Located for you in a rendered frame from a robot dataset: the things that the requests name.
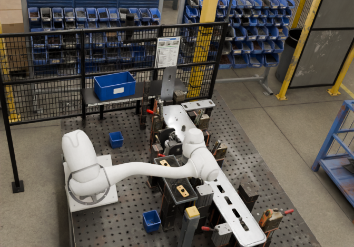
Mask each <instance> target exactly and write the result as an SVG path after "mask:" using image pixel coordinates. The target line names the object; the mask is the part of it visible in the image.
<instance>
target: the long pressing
mask: <svg viewBox="0 0 354 247"><path fill-rule="evenodd" d="M163 117H164V120H163V122H164V124H165V125H166V126H169V127H173V128H175V132H176V134H177V135H178V137H179V139H180V140H181V141H182V142H183V140H184V137H185V135H186V133H187V131H188V130H190V129H197V128H196V126H195V125H194V123H193V122H192V120H191V119H190V118H189V116H188V115H187V113H186V111H185V110H184V109H183V107H182V106H181V105H169V106H164V107H163ZM175 117H176V118H175ZM176 119H178V120H176ZM183 125H185V126H186V129H185V131H184V132H183V131H181V128H182V126H183ZM218 167H219V165H218ZM216 179H217V182H214V181H211V182H207V181H204V185H205V184H210V185H211V187H212V188H213V190H214V196H213V199H212V201H213V203H214V204H215V206H216V207H217V209H218V211H219V212H220V214H221V216H222V217H223V219H224V221H225V223H228V224H229V226H230V228H231V229H232V234H233V236H234V238H235V239H236V241H237V243H238V244H239V246H240V247H253V246H256V245H259V244H262V243H264V242H265V241H266V240H267V237H266V235H265V234H264V232H263V231H262V229H261V228H260V226H259V225H258V223H257V222H256V220H255V219H254V217H253V216H252V214H251V213H250V211H249V210H248V208H247V207H246V205H245V204H244V202H243V201H242V200H241V198H240V197H239V195H238V193H237V192H236V190H235V189H234V187H233V186H232V185H231V183H230V182H229V180H228V179H227V177H226V176H225V174H224V173H223V171H222V170H221V168H220V167H219V175H218V177H217V178H216ZM217 185H221V187H222V188H223V190H224V193H221V192H220V191H219V189H218V188H217ZM218 196H219V197H218ZM225 196H227V197H228V198H229V199H230V201H231V203H232V205H228V204H227V202H226V200H225V199H224V197H225ZM232 209H236V210H237V212H238V213H239V215H240V216H241V217H243V219H242V221H239V218H237V217H236V216H235V215H234V213H233V211H232ZM240 222H244V223H245V224H246V226H247V227H248V229H249V231H247V232H246V231H245V230H244V229H243V227H242V225H241V224H240Z"/></svg>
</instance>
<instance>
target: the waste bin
mask: <svg viewBox="0 0 354 247"><path fill-rule="evenodd" d="M302 30H303V28H291V29H289V30H288V38H287V39H286V40H284V41H285V43H284V46H283V48H284V50H283V52H282V54H281V57H280V62H279V65H278V69H277V72H276V77H277V79H278V80H279V81H281V82H283V81H284V79H285V76H286V73H287V71H288V68H289V65H290V63H291V60H292V57H293V54H294V52H295V49H296V47H297V43H298V41H299V38H300V35H301V32H302Z"/></svg>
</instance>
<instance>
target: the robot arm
mask: <svg viewBox="0 0 354 247"><path fill-rule="evenodd" d="M182 149H183V152H182V158H181V160H182V166H181V167H168V166H162V165H156V164H150V163H142V162H132V163H125V164H120V165H115V166H109V167H104V168H100V166H99V163H98V160H97V157H96V153H95V150H94V147H93V145H92V143H91V141H90V140H89V138H88V136H87V135H86V134H85V133H84V132H83V131H81V130H76V131H73V132H69V133H67V134H64V136H63V137H62V150H63V153H64V156H65V159H66V162H67V165H68V167H69V169H70V171H71V173H72V177H73V178H72V179H70V182H69V188H70V190H71V192H72V193H73V195H76V196H80V200H84V199H85V198H87V197H90V196H91V198H92V200H93V202H96V201H97V199H96V195H98V194H100V193H104V192H105V191H106V189H107V188H108V187H111V186H112V185H114V184H116V183H117V182H119V181H121V180H122V179H124V178H126V177H128V176H131V175H137V174H140V175H150V176H158V177H167V178H172V179H171V181H170V183H171V185H172V191H173V192H174V193H176V188H177V182H178V181H179V180H180V179H181V178H185V177H190V176H192V181H191V182H192V183H193V185H195V182H196V179H197V178H201V179H202V180H204V181H207V182H211V181H214V180H215V179H216V178H217V177H218V175H219V167H218V164H217V162H216V160H215V158H214V157H213V155H212V154H211V153H210V152H209V151H208V149H207V147H206V145H205V141H204V136H203V133H202V131H201V130H200V129H190V130H188V131H187V133H186V135H185V137H184V140H183V146H182Z"/></svg>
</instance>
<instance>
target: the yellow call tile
mask: <svg viewBox="0 0 354 247"><path fill-rule="evenodd" d="M186 211H187V213H188V215H189V217H190V218H191V217H194V216H198V215H200V214H199V212H198V210H197V208H196V207H195V206H193V207H190V208H186Z"/></svg>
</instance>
